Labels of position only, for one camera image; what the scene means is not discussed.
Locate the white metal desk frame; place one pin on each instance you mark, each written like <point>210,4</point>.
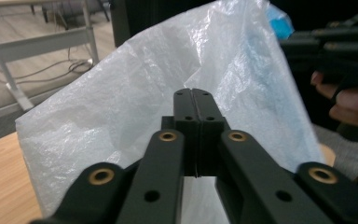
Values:
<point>43,42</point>

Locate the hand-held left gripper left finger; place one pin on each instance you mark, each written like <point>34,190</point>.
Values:
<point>185,105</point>

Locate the white plastic bag blue strip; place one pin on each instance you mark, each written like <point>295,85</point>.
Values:
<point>105,109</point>

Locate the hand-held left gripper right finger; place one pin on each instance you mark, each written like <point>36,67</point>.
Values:
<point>206,109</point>

